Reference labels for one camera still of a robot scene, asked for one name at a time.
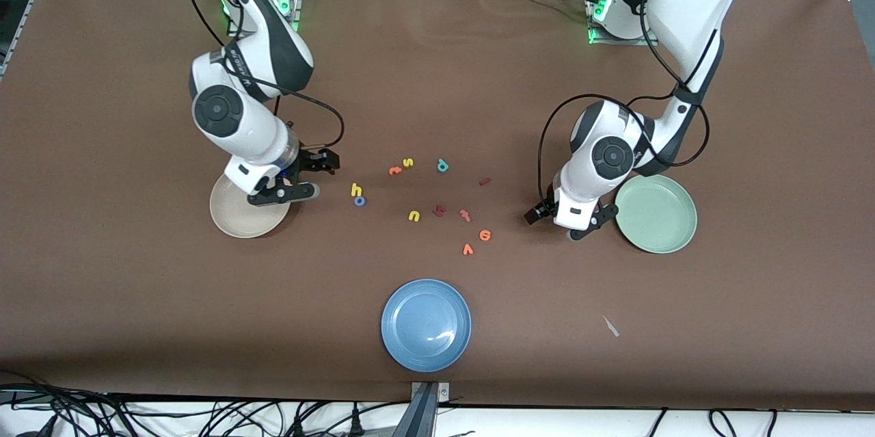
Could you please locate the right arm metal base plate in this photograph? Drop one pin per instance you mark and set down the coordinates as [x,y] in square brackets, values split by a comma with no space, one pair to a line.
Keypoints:
[295,20]

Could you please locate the brown table cover sheet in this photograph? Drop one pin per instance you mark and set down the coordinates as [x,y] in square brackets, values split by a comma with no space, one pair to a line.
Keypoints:
[437,81]

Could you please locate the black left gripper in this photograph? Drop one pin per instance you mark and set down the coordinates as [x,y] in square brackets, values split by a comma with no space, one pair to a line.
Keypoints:
[538,212]

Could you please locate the aluminium camera post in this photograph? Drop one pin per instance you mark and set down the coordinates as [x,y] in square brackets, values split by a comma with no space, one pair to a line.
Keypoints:
[424,413]

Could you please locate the pale green round plate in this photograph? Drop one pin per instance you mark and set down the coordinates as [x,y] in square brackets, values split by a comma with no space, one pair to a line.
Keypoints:
[660,215]

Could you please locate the dark red foam letter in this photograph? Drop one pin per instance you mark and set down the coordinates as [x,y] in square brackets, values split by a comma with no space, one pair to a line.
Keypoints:
[439,211]

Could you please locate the teal foam letter p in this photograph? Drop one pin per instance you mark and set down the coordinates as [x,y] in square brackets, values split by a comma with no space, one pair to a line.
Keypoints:
[441,165]

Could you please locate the beige round plate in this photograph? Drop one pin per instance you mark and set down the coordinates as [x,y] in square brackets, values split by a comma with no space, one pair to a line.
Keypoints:
[239,218]

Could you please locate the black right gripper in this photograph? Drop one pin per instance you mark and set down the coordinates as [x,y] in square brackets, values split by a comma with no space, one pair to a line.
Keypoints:
[311,161]

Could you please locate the white paper scrap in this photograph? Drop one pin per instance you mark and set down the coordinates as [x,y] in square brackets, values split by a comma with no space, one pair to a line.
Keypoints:
[610,326]

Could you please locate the blue round plate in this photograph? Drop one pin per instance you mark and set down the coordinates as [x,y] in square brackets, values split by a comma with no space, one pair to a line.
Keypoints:
[426,325]

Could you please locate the aluminium table edge rail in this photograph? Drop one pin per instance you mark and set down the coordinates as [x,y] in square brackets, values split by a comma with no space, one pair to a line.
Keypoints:
[26,13]

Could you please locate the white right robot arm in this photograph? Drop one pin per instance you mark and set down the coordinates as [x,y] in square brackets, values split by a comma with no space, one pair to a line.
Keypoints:
[232,115]

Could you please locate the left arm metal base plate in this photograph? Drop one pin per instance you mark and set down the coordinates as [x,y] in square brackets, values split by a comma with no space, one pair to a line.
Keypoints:
[596,39]

